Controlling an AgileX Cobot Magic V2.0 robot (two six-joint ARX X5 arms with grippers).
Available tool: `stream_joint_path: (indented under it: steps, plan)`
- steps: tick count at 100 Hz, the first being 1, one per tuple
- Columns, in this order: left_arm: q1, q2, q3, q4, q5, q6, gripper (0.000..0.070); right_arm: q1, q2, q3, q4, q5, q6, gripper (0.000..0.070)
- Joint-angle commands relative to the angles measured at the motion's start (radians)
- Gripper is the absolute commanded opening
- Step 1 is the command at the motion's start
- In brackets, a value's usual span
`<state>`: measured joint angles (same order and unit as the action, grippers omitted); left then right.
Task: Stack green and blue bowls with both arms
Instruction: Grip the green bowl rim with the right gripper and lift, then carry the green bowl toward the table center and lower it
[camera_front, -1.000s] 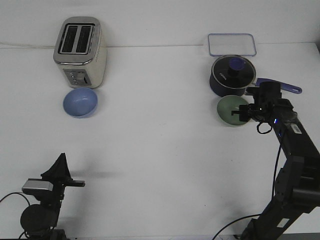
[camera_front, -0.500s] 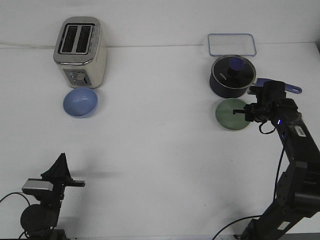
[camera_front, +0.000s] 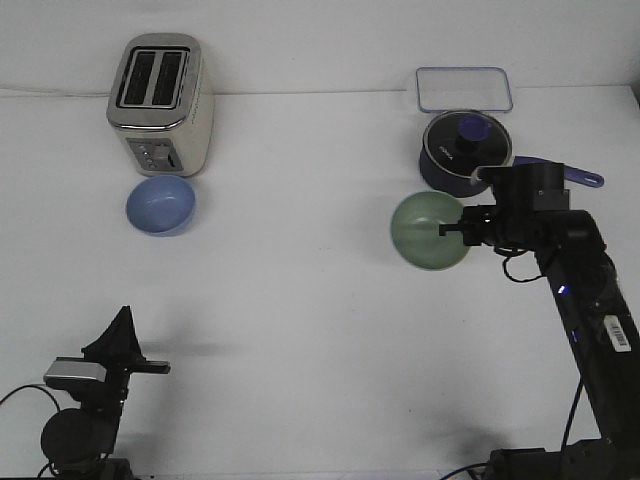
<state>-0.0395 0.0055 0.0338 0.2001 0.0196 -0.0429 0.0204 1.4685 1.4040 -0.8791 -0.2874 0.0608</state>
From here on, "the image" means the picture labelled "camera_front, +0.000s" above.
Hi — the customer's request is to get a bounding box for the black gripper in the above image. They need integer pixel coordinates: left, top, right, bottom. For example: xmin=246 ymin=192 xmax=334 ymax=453
xmin=55 ymin=305 xmax=171 ymax=415
xmin=438 ymin=164 xmax=571 ymax=251

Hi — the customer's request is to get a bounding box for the green bowl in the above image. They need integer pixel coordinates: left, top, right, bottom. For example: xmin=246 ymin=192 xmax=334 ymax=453
xmin=390 ymin=191 xmax=470 ymax=271

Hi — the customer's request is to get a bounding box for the blue bowl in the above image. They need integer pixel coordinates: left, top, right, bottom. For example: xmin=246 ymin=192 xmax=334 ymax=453
xmin=125 ymin=175 xmax=196 ymax=237

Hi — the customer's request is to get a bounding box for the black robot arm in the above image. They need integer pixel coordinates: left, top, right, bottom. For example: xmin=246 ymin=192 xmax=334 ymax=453
xmin=1 ymin=305 xmax=171 ymax=479
xmin=439 ymin=163 xmax=639 ymax=479

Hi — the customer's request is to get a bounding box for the dark blue saucepan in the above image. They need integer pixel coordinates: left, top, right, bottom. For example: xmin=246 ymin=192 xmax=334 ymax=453
xmin=418 ymin=110 xmax=605 ymax=197

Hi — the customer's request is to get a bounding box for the glass pot lid blue knob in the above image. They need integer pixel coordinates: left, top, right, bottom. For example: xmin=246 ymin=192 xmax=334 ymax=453
xmin=423 ymin=110 xmax=512 ymax=178

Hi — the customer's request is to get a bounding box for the clear container lid blue rim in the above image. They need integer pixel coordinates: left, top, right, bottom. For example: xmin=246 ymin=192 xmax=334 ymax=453
xmin=415 ymin=66 xmax=513 ymax=113

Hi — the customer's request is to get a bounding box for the silver two-slot toaster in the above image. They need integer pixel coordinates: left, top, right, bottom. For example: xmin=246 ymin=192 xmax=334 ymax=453
xmin=106 ymin=33 xmax=215 ymax=177

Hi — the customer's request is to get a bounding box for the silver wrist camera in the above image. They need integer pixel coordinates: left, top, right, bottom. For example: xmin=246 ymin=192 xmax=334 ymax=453
xmin=43 ymin=359 xmax=107 ymax=389
xmin=472 ymin=162 xmax=570 ymax=216

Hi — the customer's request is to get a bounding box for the white toaster power cord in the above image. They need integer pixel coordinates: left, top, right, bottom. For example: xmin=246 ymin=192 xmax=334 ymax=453
xmin=0 ymin=82 xmax=113 ymax=99

